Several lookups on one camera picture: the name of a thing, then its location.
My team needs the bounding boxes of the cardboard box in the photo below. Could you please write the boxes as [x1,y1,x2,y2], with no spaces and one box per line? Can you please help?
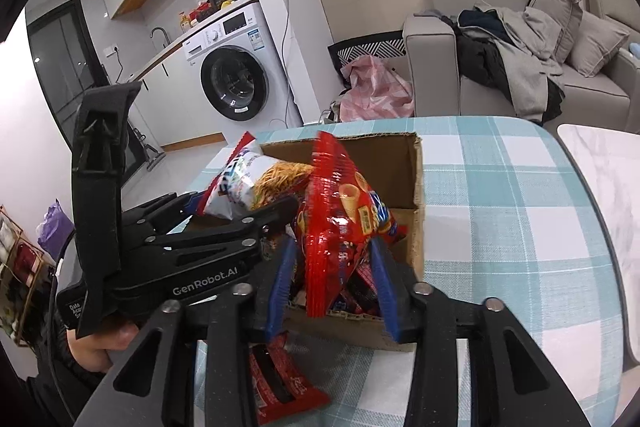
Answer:
[257,132,426,353]

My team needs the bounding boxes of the white kitchen counter cabinet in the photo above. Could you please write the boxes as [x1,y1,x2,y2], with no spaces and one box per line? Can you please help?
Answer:
[117,39,223,148]

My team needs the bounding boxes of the dark glass door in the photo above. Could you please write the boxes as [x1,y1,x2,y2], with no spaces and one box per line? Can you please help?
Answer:
[26,0,143,180]

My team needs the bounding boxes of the small red snack packet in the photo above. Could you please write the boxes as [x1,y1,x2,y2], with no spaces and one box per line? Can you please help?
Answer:
[248,332,332,426]

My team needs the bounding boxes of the beige sofa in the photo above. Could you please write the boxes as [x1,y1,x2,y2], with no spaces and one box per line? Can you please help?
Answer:
[402,0,640,132]

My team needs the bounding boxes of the grey coat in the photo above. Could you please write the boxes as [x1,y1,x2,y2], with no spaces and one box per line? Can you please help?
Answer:
[475,4,566,122]

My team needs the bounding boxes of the black patterned basket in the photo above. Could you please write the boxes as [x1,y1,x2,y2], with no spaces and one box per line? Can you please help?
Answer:
[327,34,406,80]

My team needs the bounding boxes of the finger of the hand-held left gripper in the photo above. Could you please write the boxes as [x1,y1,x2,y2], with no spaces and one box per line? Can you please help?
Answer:
[165,196,301,254]
[120,189,207,236]

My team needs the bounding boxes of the floor mop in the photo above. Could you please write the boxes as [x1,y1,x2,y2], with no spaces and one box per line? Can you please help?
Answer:
[127,112,166,172]

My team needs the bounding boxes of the wooden storage rack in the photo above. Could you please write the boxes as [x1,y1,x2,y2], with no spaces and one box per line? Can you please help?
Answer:
[0,204,58,348]

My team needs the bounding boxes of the white red noodle snack bag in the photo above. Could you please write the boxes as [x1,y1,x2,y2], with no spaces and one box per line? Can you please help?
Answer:
[195,132,316,220]

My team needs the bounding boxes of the teal checked tablecloth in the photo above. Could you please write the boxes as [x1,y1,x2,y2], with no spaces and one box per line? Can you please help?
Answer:
[185,116,626,427]

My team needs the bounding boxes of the white marble table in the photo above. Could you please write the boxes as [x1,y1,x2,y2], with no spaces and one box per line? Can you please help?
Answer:
[556,123,640,268]

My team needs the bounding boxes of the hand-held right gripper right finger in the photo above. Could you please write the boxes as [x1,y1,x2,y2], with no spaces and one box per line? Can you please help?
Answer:
[369,236,593,427]

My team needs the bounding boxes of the person's left hand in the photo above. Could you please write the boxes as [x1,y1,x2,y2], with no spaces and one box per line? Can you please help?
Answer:
[67,325,141,374]

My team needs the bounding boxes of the large red snack bag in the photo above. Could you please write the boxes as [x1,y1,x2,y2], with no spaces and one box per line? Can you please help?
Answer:
[292,131,408,319]

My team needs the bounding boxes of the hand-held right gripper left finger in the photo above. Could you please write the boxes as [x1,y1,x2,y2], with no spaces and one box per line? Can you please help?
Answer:
[72,234,301,427]

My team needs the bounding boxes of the dark jacket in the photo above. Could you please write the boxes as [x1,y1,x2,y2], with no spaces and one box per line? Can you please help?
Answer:
[452,7,516,100]

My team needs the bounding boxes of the white washing machine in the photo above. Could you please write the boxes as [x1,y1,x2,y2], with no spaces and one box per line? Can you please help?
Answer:
[181,0,288,124]

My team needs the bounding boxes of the pink plastic bag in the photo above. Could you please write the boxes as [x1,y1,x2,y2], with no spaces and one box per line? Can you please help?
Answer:
[339,54,416,122]

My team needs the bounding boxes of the grey sofa pillow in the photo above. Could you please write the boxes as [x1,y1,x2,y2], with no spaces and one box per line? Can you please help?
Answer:
[527,0,583,65]
[567,12,631,78]

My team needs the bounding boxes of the person's left forearm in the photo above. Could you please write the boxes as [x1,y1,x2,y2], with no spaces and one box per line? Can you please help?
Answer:
[20,307,116,427]

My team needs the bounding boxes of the purple plastic bag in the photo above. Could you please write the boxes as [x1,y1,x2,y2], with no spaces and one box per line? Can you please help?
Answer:
[37,198,76,260]

